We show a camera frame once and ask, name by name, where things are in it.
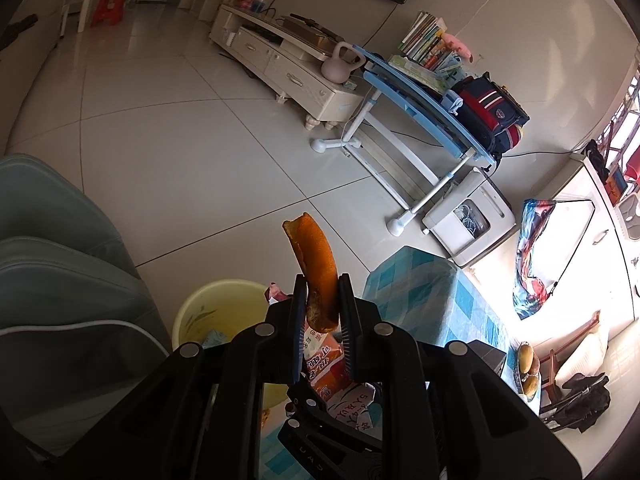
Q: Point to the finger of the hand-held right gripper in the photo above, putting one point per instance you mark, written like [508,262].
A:
[330,420]
[320,455]

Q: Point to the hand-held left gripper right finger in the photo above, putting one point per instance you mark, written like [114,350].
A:
[346,320]

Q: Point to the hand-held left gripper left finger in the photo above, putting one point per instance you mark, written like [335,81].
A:
[299,320]

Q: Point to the orange red snack packet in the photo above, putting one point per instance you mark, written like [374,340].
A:
[325,360]

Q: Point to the long orange fruit peel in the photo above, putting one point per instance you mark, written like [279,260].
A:
[315,260]

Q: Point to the yellow plastic bucket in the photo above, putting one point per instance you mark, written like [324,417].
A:
[220,305]

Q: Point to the crumpled white red wrapper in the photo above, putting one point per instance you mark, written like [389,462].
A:
[275,294]

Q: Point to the blue white checked tablecloth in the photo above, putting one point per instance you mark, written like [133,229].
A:
[415,290]

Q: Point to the white air purifier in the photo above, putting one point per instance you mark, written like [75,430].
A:
[495,220]

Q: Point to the dark fruit plate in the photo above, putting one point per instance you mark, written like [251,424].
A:
[520,385]

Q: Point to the colourful printed hanging bag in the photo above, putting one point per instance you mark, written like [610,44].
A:
[532,260]

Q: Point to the brown wooden chair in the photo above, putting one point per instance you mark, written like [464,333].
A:
[550,365]

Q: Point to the blue white study desk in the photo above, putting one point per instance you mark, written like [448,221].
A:
[415,95]

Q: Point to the white pillow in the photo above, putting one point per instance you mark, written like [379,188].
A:
[582,357]

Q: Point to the black folding chair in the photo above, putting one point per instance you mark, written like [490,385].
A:
[585,400]

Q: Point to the pink kettlebell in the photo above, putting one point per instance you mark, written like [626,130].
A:
[340,67]

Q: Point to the white cabinet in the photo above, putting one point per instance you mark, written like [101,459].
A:
[595,270]

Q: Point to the navy red backpack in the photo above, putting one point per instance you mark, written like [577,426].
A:
[490,110]

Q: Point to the light blue chair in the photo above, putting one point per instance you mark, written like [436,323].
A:
[50,260]

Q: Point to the cream television cabinet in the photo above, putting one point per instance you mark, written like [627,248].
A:
[280,60]

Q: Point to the row of books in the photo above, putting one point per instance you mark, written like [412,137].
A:
[425,40]

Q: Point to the pink plush toy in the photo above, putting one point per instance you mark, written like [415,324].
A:
[457,45]

